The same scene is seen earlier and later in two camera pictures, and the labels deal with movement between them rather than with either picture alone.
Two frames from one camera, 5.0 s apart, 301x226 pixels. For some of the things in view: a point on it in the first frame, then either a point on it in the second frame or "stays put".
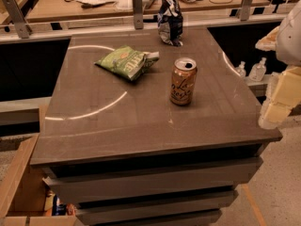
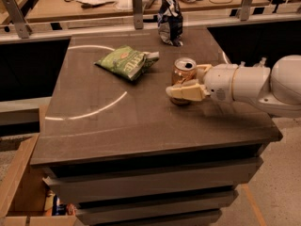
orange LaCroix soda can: [183, 76] stays put
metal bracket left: [23, 29] stays put
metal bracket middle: [137, 2] stays put
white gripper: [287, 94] -> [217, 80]
